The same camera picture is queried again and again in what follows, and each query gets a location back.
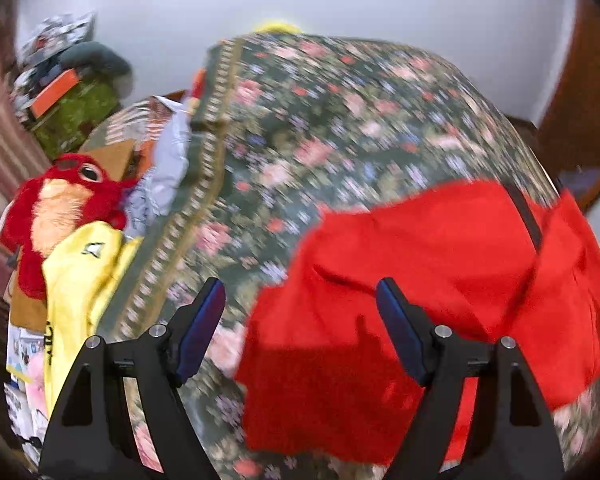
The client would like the pile of papers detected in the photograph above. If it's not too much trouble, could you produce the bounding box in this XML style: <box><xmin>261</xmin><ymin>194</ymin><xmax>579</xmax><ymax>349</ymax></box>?
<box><xmin>2</xmin><ymin>325</ymin><xmax>51</xmax><ymax>466</ymax></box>

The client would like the red plush toy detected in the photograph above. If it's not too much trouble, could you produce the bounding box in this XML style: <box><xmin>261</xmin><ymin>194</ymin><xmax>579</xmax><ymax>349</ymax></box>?
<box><xmin>0</xmin><ymin>152</ymin><xmax>138</xmax><ymax>301</ymax></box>

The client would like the grey-green cushion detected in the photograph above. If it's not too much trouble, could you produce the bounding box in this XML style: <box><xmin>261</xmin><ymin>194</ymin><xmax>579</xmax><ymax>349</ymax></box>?
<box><xmin>60</xmin><ymin>41</ymin><xmax>133</xmax><ymax>96</ymax></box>

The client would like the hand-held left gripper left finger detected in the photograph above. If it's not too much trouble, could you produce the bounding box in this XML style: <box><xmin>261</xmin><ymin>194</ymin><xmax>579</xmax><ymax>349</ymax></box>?
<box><xmin>39</xmin><ymin>277</ymin><xmax>227</xmax><ymax>480</ymax></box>

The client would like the striped patterned pillow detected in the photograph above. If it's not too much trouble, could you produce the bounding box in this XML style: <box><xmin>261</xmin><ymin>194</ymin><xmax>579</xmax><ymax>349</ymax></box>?
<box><xmin>82</xmin><ymin>97</ymin><xmax>176</xmax><ymax>156</ymax></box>

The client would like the brown cardboard sheet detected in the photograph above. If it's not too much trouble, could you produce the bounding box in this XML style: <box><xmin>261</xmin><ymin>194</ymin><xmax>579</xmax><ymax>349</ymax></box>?
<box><xmin>10</xmin><ymin>280</ymin><xmax>48</xmax><ymax>333</ymax></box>

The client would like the silver patterned wrapped bundle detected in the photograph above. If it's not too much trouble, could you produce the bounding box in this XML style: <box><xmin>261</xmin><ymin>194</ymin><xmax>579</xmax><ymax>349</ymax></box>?
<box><xmin>17</xmin><ymin>12</ymin><xmax>96</xmax><ymax>61</ymax></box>

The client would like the green patterned bag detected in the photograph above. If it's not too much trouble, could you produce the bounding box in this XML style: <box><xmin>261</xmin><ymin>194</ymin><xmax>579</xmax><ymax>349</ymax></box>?
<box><xmin>32</xmin><ymin>77</ymin><xmax>121</xmax><ymax>161</ymax></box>

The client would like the wooden door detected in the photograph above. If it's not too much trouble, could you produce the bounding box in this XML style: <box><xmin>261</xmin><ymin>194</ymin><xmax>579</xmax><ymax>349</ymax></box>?
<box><xmin>535</xmin><ymin>0</ymin><xmax>600</xmax><ymax>211</ymax></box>

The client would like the green floral blanket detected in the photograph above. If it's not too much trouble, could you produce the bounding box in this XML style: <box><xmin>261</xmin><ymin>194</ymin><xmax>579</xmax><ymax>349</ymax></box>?
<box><xmin>97</xmin><ymin>32</ymin><xmax>600</xmax><ymax>480</ymax></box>

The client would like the pale blue checked cloth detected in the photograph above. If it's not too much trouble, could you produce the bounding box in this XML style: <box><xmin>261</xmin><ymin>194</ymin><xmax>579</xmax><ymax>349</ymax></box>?
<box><xmin>122</xmin><ymin>105</ymin><xmax>193</xmax><ymax>238</ymax></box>

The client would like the cardboard box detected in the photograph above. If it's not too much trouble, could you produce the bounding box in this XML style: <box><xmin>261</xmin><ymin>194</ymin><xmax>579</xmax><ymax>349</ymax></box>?
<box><xmin>77</xmin><ymin>140</ymin><xmax>141</xmax><ymax>181</ymax></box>

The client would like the yellow cloth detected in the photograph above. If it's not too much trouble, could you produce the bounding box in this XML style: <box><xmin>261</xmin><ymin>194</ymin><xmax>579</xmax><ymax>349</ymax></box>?
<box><xmin>42</xmin><ymin>220</ymin><xmax>143</xmax><ymax>416</ymax></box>

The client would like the yellow item behind bed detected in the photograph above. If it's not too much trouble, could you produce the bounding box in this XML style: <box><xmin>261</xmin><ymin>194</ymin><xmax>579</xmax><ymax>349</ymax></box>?
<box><xmin>252</xmin><ymin>20</ymin><xmax>303</xmax><ymax>36</ymax></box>

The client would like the orange box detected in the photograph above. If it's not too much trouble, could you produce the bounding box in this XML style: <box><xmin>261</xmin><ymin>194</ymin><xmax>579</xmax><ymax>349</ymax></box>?
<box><xmin>30</xmin><ymin>69</ymin><xmax>80</xmax><ymax>116</ymax></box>

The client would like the red garment with grey stripe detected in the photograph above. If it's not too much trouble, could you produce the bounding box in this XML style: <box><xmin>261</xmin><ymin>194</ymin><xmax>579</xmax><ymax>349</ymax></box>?
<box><xmin>235</xmin><ymin>177</ymin><xmax>600</xmax><ymax>466</ymax></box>

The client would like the pink striped curtain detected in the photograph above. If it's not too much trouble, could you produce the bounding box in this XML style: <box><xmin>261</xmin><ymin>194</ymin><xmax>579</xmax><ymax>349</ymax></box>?
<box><xmin>0</xmin><ymin>10</ymin><xmax>51</xmax><ymax>321</ymax></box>

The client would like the dark wooden bed frame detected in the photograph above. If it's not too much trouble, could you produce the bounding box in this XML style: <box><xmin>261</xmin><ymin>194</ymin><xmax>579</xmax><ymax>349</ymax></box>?
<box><xmin>505</xmin><ymin>115</ymin><xmax>541</xmax><ymax>136</ymax></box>

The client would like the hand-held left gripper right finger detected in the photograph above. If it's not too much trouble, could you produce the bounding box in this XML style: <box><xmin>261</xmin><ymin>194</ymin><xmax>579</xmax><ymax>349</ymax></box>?
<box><xmin>375</xmin><ymin>277</ymin><xmax>566</xmax><ymax>480</ymax></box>

